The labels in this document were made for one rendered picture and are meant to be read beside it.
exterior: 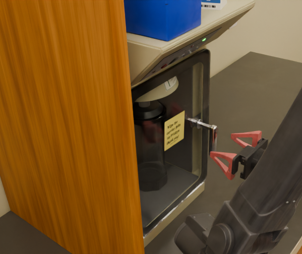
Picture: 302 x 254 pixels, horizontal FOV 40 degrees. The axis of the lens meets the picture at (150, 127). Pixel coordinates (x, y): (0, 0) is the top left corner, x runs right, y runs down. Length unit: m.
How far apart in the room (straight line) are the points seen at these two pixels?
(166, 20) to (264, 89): 1.18
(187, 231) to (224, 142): 0.84
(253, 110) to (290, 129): 1.18
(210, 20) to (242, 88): 1.05
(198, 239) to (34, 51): 0.43
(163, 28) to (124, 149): 0.21
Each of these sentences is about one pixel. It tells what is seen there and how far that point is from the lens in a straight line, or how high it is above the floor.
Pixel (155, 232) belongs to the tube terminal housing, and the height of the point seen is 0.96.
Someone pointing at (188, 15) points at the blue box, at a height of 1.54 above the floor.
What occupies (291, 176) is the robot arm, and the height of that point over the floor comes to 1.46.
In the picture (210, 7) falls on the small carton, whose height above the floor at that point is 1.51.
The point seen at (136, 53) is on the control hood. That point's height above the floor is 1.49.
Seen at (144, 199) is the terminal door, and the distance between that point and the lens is 0.97.
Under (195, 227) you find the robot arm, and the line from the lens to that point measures 0.63.
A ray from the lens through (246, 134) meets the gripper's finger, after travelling 1.07.
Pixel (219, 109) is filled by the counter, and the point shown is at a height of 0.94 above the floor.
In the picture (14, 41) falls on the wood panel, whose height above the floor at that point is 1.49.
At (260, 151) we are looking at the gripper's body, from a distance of 1.01.
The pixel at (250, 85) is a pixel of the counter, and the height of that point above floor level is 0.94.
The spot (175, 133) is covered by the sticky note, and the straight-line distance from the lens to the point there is 0.98.
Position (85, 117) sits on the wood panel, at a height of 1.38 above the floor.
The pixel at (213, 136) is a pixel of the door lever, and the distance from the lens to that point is 1.04.
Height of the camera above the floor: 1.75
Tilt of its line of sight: 32 degrees down
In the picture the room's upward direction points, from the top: 3 degrees counter-clockwise
